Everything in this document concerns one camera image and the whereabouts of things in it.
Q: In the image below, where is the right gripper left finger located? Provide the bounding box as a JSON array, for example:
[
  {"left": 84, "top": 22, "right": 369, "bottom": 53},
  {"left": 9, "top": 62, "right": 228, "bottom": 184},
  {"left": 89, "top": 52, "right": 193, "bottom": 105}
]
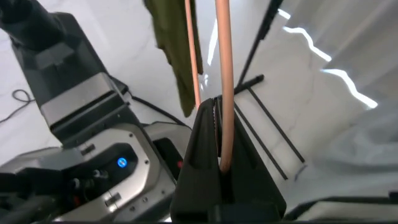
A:
[{"left": 170, "top": 98, "right": 223, "bottom": 223}]

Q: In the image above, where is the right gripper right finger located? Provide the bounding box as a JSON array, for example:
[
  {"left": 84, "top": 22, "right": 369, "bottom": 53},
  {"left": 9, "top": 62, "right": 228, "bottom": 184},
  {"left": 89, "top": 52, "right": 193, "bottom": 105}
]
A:
[{"left": 216, "top": 95, "right": 287, "bottom": 223}]

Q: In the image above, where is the pink clothes hanger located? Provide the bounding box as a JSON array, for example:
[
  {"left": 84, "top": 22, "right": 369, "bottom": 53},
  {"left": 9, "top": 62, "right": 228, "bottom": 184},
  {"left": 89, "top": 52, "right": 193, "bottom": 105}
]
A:
[{"left": 183, "top": 0, "right": 235, "bottom": 174}]

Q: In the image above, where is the green garment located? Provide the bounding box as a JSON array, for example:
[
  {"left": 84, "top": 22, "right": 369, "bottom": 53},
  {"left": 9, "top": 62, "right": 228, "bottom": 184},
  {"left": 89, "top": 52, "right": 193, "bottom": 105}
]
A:
[{"left": 142, "top": 0, "right": 205, "bottom": 118}]

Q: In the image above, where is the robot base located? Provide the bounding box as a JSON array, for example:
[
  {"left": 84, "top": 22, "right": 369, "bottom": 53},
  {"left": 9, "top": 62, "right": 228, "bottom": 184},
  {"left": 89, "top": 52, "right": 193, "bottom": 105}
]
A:
[{"left": 0, "top": 11, "right": 193, "bottom": 224}]

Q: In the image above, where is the black clothes rack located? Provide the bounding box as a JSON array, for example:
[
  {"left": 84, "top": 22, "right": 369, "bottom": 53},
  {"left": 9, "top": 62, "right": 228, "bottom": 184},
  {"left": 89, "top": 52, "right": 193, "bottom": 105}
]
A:
[{"left": 233, "top": 0, "right": 306, "bottom": 181}]

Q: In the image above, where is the white curtain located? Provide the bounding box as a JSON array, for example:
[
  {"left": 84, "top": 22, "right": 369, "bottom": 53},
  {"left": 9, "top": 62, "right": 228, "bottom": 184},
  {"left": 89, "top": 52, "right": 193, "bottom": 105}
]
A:
[{"left": 273, "top": 0, "right": 398, "bottom": 110}]

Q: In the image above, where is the black cable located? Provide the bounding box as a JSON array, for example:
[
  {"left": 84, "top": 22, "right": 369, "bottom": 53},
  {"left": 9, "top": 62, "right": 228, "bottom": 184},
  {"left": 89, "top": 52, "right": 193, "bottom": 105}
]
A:
[
  {"left": 0, "top": 89, "right": 35, "bottom": 124},
  {"left": 108, "top": 74, "right": 189, "bottom": 128}
]

